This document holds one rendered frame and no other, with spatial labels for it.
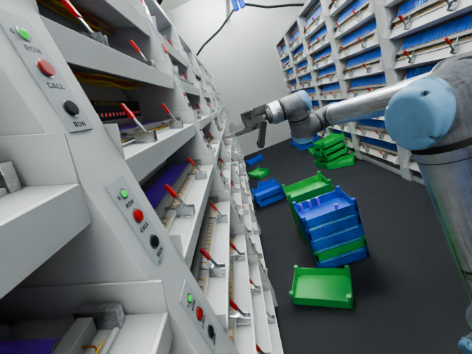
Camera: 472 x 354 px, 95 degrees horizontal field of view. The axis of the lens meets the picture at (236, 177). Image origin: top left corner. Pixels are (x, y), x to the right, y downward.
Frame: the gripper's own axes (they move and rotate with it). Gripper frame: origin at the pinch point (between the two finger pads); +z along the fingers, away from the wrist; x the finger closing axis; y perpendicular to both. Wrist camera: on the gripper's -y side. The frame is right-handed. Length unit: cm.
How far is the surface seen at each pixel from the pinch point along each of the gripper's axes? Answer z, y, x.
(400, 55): -121, -1, -64
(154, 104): 21.6, 23.7, 4.4
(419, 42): -121, 3, -49
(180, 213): 13, -6, 50
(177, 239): 9, -4, 65
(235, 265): 15, -44, 25
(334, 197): -45, -63, -29
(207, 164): 12.2, -6.4, 4.4
